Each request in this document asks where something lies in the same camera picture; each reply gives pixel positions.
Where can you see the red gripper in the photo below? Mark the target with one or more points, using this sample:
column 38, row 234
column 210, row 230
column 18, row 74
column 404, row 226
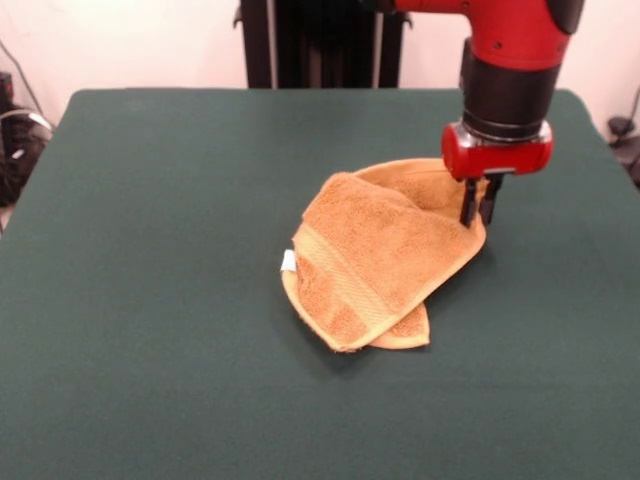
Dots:
column 500, row 157

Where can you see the orange terry towel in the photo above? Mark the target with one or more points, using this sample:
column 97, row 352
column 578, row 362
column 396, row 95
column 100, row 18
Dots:
column 380, row 250

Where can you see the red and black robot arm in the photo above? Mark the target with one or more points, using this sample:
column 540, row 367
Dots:
column 515, row 85

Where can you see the dark green table cloth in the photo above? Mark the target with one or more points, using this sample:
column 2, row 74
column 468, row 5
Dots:
column 125, row 250

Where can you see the thin grey pole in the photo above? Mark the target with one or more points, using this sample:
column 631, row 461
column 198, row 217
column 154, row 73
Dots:
column 22, row 75

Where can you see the grey pedestal leg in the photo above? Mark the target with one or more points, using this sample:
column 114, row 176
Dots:
column 625, row 140

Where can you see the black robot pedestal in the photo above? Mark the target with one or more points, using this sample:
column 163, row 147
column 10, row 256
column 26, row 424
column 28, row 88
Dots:
column 320, row 50

